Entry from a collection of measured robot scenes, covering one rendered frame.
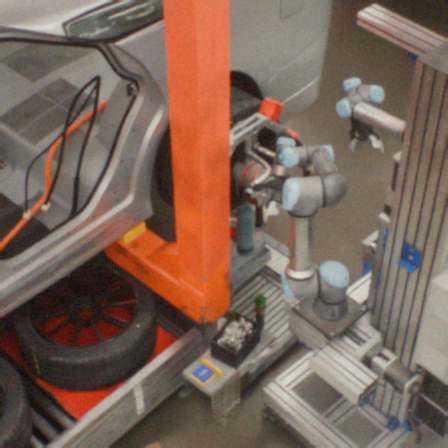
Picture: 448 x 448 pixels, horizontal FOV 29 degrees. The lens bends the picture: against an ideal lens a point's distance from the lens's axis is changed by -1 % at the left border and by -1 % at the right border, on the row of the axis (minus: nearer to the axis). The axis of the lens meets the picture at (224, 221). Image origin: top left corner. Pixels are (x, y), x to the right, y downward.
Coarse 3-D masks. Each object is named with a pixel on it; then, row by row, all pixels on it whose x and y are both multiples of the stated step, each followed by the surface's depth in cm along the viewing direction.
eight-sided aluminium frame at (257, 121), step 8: (248, 120) 404; (256, 120) 406; (264, 120) 404; (240, 128) 401; (248, 128) 400; (256, 128) 403; (272, 128) 414; (280, 128) 419; (232, 136) 395; (240, 136) 396; (248, 136) 401; (232, 144) 394; (232, 152) 397; (272, 160) 439; (240, 208) 435; (232, 216) 431; (232, 224) 428
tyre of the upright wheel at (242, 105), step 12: (240, 96) 411; (252, 96) 419; (240, 108) 402; (252, 108) 408; (240, 120) 405; (168, 132) 404; (168, 144) 404; (168, 156) 404; (156, 168) 411; (168, 168) 406; (156, 180) 415; (168, 180) 408; (168, 192) 414; (240, 204) 441
